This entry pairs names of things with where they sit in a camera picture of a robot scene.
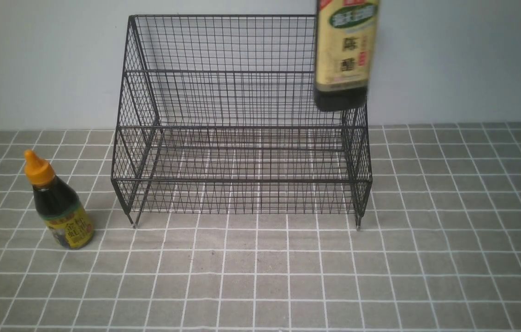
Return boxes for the small orange-capped sauce bottle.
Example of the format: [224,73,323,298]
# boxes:
[24,149,95,250]

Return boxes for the large dark vinegar bottle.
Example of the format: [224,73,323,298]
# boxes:
[314,0,381,112]

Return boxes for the grey checkered tablecloth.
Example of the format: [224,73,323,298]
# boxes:
[0,123,521,332]

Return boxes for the black wire mesh shelf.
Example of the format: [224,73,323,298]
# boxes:
[111,14,373,229]

